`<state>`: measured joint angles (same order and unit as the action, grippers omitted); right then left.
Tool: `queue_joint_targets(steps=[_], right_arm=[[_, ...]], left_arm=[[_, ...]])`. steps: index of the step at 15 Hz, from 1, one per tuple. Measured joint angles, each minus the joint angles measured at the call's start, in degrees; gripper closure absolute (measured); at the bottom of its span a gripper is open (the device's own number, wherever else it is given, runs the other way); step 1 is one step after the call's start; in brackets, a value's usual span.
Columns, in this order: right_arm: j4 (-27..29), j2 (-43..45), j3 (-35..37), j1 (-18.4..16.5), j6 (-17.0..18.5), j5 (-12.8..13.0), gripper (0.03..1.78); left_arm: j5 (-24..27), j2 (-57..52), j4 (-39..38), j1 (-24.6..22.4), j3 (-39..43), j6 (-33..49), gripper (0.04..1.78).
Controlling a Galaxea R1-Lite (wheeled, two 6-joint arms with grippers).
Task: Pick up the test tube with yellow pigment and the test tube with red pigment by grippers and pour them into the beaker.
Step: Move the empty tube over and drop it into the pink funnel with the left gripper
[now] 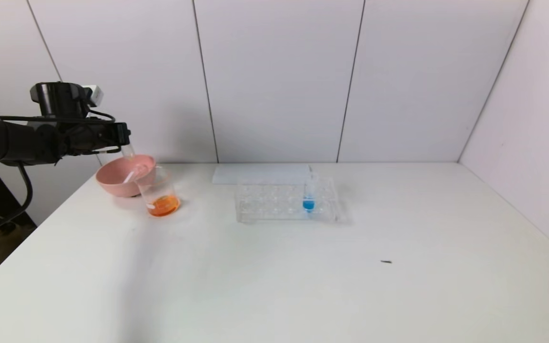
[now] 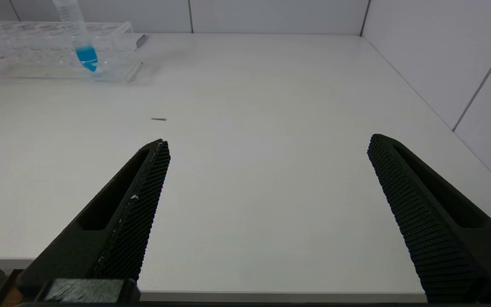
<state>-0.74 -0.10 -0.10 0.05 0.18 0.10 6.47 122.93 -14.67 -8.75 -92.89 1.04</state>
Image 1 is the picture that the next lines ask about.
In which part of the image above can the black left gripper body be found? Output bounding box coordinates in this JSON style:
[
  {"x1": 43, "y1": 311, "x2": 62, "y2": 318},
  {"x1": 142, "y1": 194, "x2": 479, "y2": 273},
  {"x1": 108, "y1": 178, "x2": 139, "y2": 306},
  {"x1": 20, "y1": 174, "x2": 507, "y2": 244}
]
[{"x1": 81, "y1": 122, "x2": 129, "y2": 154}]

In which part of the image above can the test tube with red pigment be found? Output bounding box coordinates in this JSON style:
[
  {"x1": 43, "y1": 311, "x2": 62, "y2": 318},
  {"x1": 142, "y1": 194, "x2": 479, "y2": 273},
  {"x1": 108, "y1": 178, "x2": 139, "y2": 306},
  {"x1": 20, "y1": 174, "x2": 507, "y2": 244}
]
[{"x1": 122, "y1": 164, "x2": 150, "y2": 185}]

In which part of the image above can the clear glass beaker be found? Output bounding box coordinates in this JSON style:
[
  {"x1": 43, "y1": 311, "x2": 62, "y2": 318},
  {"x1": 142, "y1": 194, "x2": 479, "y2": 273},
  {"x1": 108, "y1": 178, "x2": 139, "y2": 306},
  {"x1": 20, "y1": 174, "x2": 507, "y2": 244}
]
[{"x1": 135, "y1": 167, "x2": 180, "y2": 218}]

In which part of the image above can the clear acrylic test tube rack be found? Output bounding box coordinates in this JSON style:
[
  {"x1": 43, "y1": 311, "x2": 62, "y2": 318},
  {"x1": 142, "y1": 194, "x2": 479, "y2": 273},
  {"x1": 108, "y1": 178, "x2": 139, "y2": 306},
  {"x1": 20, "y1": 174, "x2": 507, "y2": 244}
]
[{"x1": 234, "y1": 175, "x2": 340, "y2": 223}]

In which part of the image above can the test tube with blue pigment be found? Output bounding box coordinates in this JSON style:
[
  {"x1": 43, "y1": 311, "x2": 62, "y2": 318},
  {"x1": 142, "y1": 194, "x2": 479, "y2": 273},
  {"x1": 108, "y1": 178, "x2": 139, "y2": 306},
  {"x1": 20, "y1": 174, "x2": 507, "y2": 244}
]
[{"x1": 302, "y1": 172, "x2": 319, "y2": 213}]

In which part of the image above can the pink plastic bowl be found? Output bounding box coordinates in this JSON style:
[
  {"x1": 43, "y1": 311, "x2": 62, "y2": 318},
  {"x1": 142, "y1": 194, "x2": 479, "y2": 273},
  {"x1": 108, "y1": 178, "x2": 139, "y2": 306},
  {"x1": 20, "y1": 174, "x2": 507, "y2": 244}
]
[{"x1": 95, "y1": 154, "x2": 157, "y2": 198}]

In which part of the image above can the white paper sheet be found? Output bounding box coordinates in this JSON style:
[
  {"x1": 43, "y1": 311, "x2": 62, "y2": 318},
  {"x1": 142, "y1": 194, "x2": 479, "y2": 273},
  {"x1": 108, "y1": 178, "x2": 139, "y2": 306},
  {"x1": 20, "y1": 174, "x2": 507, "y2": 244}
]
[{"x1": 212, "y1": 164, "x2": 312, "y2": 185}]

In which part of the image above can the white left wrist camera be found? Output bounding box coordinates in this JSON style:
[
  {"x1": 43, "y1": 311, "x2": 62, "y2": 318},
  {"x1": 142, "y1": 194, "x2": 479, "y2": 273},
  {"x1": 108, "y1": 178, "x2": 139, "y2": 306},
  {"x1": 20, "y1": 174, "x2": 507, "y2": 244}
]
[{"x1": 84, "y1": 85, "x2": 104, "y2": 107}]

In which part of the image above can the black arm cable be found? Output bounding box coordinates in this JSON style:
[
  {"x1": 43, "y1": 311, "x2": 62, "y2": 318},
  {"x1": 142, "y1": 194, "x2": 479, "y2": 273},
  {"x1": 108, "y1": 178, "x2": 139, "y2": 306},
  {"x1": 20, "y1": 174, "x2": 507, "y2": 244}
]
[{"x1": 0, "y1": 162, "x2": 34, "y2": 244}]

